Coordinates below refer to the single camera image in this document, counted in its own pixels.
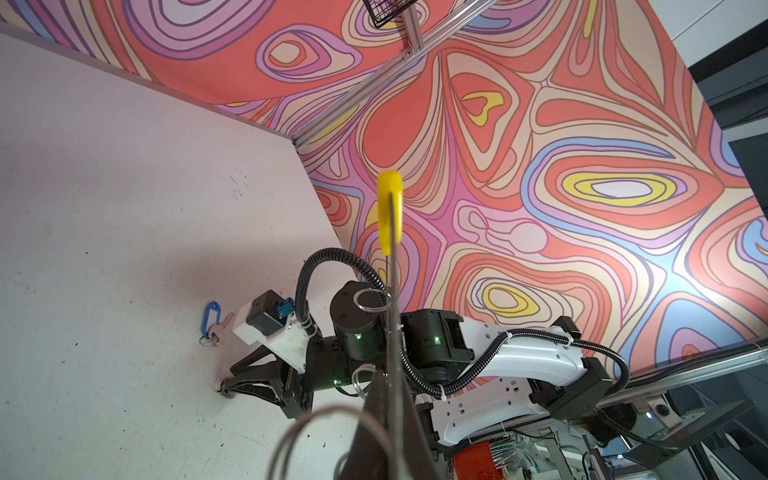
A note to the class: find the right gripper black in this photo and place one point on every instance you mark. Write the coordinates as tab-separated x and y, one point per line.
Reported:
327	367

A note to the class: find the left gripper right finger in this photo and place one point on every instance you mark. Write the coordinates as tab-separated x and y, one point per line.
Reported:
419	461

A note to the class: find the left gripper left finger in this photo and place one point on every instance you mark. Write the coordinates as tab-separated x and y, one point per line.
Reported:
366	458

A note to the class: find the metal keyring disc yellow handle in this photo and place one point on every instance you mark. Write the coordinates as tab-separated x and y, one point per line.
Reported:
389	433

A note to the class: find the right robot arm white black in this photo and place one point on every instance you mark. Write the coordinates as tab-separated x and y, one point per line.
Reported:
332	334

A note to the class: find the black wire basket back wall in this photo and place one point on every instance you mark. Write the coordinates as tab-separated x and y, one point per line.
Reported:
382	12

